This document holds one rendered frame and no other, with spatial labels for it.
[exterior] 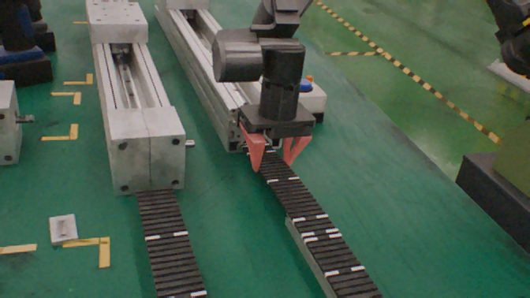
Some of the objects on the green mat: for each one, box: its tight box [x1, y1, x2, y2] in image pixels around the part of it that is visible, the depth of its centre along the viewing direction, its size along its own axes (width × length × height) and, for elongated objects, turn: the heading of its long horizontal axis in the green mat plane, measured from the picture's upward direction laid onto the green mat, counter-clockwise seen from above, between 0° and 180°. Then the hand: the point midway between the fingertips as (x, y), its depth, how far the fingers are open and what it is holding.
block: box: [106, 106, 195, 196], centre depth 75 cm, size 9×12×10 cm
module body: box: [155, 0, 282, 153], centre depth 117 cm, size 80×10×8 cm, turn 10°
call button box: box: [298, 82, 327, 123], centre depth 99 cm, size 8×10×6 cm
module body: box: [86, 0, 172, 161], centre depth 111 cm, size 80×10×8 cm, turn 10°
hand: (270, 164), depth 80 cm, fingers closed on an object, 5 cm apart
